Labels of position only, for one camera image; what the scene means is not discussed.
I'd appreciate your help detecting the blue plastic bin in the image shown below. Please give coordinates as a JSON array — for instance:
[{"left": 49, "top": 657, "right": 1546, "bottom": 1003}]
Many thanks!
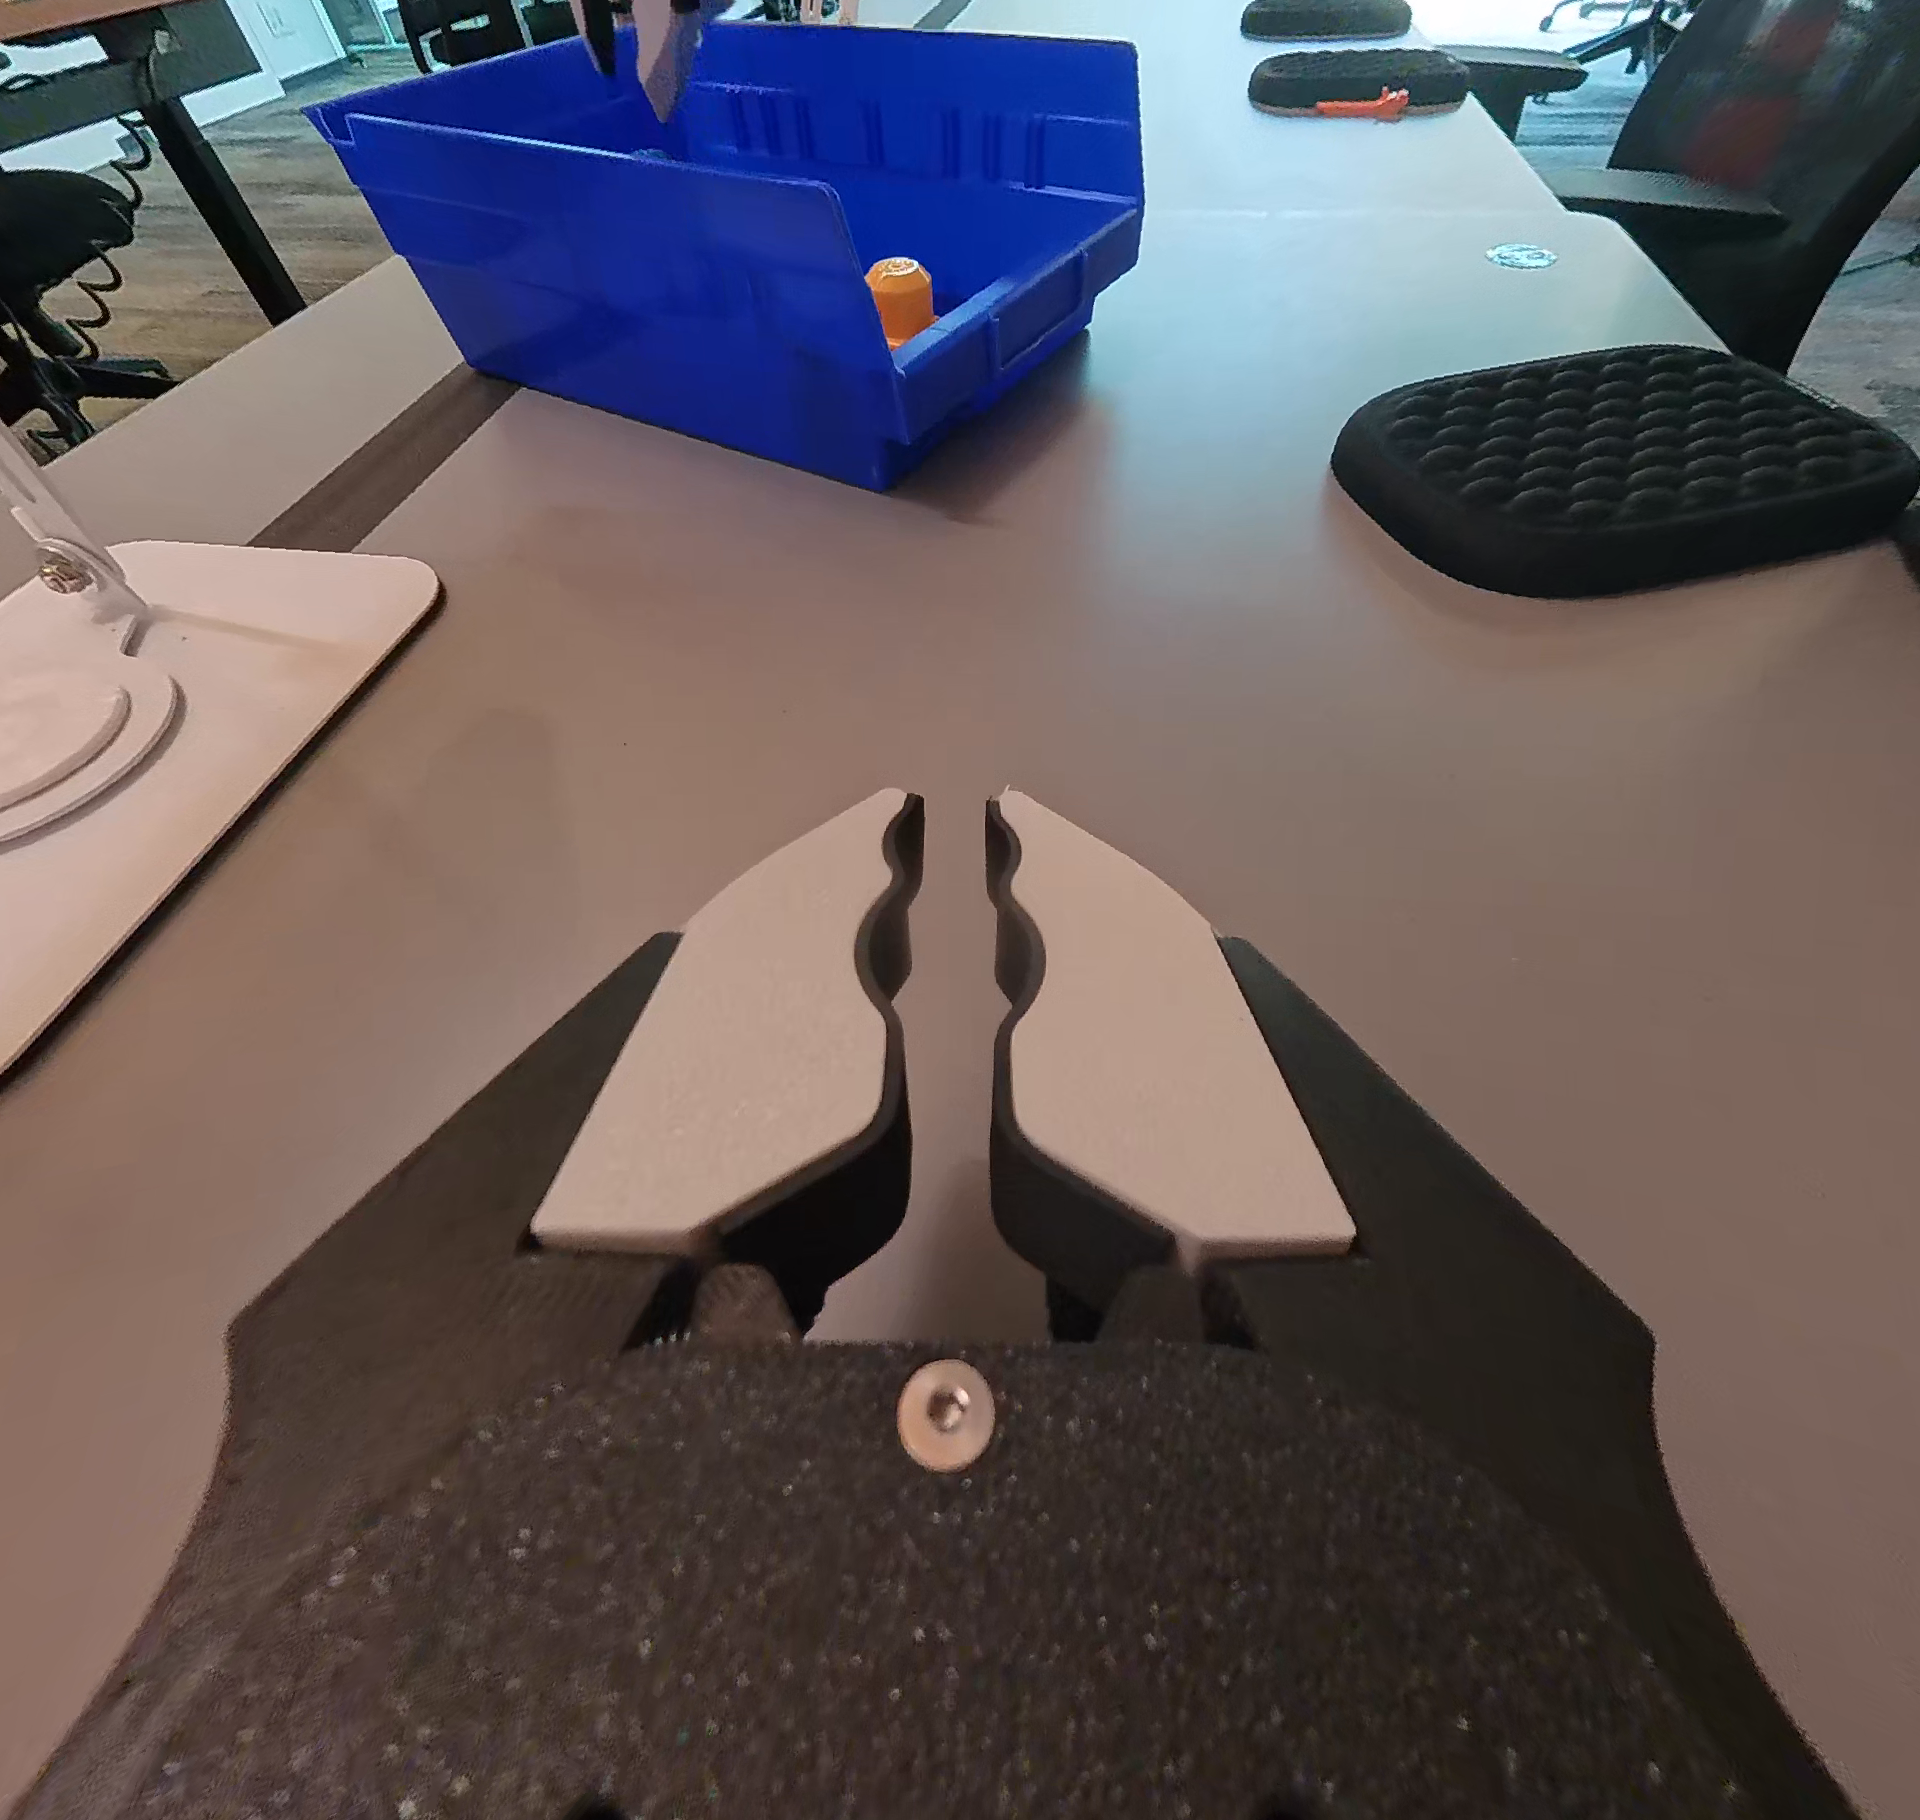
[{"left": 305, "top": 21, "right": 1147, "bottom": 494}]

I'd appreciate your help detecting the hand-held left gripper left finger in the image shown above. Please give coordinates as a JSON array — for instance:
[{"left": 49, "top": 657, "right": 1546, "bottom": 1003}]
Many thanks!
[{"left": 531, "top": 786, "right": 924, "bottom": 1319}]

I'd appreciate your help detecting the yellow mega block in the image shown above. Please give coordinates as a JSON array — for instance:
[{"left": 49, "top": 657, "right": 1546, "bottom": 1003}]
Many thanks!
[{"left": 867, "top": 254, "right": 941, "bottom": 352}]

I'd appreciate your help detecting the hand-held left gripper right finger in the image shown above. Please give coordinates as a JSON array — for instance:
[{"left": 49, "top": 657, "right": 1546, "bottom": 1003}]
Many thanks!
[{"left": 985, "top": 784, "right": 1362, "bottom": 1319}]

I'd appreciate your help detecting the black mesh office chair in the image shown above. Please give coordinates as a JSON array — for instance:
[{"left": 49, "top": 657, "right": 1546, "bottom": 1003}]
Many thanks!
[{"left": 1440, "top": 0, "right": 1920, "bottom": 375}]

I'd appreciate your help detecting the black wrist rest pad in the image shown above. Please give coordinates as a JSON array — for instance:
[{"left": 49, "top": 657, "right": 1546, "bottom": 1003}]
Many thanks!
[
  {"left": 1249, "top": 47, "right": 1475, "bottom": 123},
  {"left": 1333, "top": 347, "right": 1920, "bottom": 598},
  {"left": 1243, "top": 0, "right": 1415, "bottom": 44}
]

